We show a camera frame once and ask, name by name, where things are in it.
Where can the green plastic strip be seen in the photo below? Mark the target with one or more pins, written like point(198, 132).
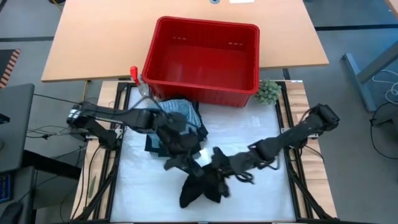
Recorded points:
point(92, 186)

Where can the clear spray bottle red trigger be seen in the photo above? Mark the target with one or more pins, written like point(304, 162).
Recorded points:
point(140, 85)

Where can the plywood table base board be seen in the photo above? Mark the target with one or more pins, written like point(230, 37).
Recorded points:
point(104, 96)

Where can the black side desk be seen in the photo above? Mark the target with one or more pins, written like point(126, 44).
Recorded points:
point(49, 163)

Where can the small green potted plant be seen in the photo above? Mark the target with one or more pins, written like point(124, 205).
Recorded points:
point(267, 92)

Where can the grey metal desk leg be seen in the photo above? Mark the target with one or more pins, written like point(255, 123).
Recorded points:
point(360, 84)

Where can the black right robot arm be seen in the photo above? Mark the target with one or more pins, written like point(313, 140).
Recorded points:
point(295, 133)

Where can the red plastic laundry bin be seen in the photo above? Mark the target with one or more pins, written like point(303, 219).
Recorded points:
point(202, 62)

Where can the black floor mat striped edge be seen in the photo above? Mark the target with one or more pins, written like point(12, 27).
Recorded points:
point(4, 62)

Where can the white desk label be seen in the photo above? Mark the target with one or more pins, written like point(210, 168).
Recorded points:
point(242, 1)

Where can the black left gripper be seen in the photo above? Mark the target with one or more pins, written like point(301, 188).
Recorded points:
point(178, 133)

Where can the black pants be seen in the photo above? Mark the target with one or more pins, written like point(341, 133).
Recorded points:
point(202, 132)

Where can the black computer mouse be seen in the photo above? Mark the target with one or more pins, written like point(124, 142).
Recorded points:
point(11, 214)

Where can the black aluminium table frame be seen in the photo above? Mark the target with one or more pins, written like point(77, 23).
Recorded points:
point(107, 205)

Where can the black garment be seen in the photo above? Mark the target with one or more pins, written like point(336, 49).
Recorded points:
point(202, 186)

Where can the silver corner bracket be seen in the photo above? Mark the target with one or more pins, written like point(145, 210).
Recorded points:
point(284, 130)

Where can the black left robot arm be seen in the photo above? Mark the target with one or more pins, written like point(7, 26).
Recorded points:
point(109, 116)

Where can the black keyboard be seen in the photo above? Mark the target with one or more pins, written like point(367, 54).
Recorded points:
point(5, 188)

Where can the tan wooden desk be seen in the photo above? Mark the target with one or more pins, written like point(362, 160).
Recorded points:
point(394, 4)
point(102, 40)

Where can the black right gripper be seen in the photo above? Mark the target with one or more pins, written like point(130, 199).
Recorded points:
point(237, 163)

